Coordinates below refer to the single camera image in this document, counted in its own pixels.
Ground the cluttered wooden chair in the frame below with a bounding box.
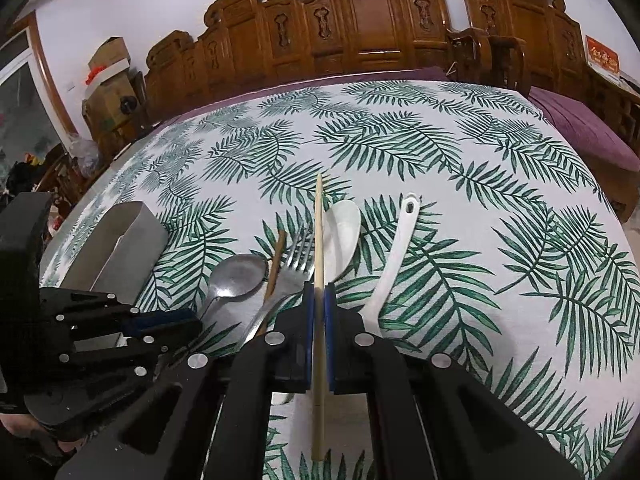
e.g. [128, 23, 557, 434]
[34, 144, 97, 207]

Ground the carved wooden sofa bench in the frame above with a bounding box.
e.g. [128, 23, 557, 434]
[144, 0, 490, 122]

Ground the wood framed glass door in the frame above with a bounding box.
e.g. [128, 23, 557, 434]
[0, 14, 77, 162]

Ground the person's left hand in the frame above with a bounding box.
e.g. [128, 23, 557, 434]
[0, 412, 76, 467]

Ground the crumpled translucent plastic bag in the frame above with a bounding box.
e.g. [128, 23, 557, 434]
[69, 134, 104, 177]

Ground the flat white box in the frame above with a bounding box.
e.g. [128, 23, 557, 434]
[82, 57, 133, 102]

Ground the small brown cardboard box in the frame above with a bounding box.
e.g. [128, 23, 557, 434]
[88, 35, 132, 69]

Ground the leaf print tablecloth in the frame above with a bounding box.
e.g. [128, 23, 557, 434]
[39, 79, 637, 480]

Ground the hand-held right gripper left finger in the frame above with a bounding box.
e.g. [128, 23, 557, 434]
[55, 280, 317, 480]

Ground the dark brown chopstick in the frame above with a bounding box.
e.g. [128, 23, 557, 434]
[255, 230, 287, 337]

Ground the grey metal tray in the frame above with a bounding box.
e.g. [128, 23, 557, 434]
[62, 200, 169, 352]

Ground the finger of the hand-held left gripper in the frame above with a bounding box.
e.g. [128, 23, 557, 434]
[40, 287, 204, 347]
[59, 337, 173, 397]

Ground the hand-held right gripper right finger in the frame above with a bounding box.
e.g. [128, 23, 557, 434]
[323, 281, 584, 480]

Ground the long-handled white spoon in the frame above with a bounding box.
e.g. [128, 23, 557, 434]
[357, 193, 422, 338]

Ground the metal spoon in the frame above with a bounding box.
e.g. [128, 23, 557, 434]
[199, 253, 269, 322]

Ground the square purple seat cushion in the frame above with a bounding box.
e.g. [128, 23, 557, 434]
[529, 86, 640, 172]

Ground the large brown cardboard box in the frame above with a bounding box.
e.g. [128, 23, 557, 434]
[82, 77, 147, 137]

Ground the wooden side table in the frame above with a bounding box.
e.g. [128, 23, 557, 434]
[585, 67, 640, 152]

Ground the light wooden chopstick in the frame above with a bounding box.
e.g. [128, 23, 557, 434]
[311, 173, 327, 462]

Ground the pile of black bags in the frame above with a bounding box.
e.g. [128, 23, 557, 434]
[7, 159, 38, 197]

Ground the red printed calendar box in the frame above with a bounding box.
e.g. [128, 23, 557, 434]
[584, 34, 622, 84]

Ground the carved wooden armchair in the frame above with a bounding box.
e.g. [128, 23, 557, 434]
[462, 0, 640, 223]

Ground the metal fork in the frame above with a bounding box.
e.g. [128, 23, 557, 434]
[239, 229, 317, 353]

